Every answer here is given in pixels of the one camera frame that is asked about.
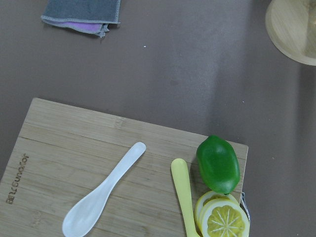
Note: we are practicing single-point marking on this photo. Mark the yellow plastic knife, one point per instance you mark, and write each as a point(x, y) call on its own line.
point(180, 175)

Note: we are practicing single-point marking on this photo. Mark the front lemon slice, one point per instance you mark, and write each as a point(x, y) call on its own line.
point(223, 218)

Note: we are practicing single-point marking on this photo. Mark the lemon slice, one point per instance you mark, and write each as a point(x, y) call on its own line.
point(223, 218)
point(209, 196)

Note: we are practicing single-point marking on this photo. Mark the back lemon slice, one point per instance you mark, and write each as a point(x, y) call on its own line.
point(209, 196)

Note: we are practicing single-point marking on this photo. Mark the white ceramic spoon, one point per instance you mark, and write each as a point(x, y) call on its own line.
point(83, 216)

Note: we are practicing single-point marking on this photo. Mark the round wooden stand base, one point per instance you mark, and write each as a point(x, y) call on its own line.
point(291, 26)

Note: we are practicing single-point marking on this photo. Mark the bamboo cutting board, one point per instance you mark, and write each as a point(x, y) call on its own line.
point(64, 152)

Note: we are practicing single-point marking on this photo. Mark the green lime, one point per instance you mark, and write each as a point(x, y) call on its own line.
point(218, 165)

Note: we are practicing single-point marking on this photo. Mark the grey and purple folded cloth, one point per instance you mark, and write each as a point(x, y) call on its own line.
point(85, 16)

